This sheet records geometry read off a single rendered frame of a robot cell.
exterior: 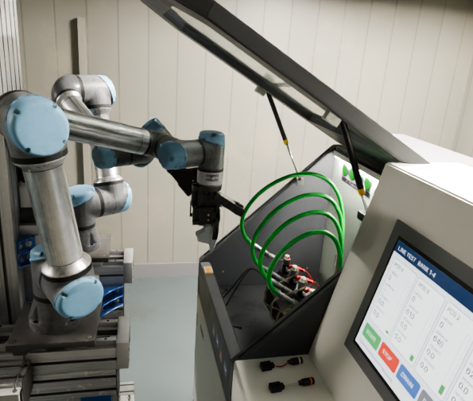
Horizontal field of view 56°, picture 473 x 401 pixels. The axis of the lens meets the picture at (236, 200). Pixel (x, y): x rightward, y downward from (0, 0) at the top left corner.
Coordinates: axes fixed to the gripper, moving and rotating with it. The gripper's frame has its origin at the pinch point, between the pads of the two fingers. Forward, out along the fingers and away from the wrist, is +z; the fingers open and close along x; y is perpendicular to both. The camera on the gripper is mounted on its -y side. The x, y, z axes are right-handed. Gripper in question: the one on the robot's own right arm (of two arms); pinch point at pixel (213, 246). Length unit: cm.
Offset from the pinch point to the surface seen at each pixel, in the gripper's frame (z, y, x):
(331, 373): 20.2, -26.0, 36.3
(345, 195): -7, -57, -29
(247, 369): 23.9, -6.1, 27.7
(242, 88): -30, -55, -206
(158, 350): 122, 9, -112
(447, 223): -27, -38, 51
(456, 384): -5, -32, 70
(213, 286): 26.9, -5.3, -22.6
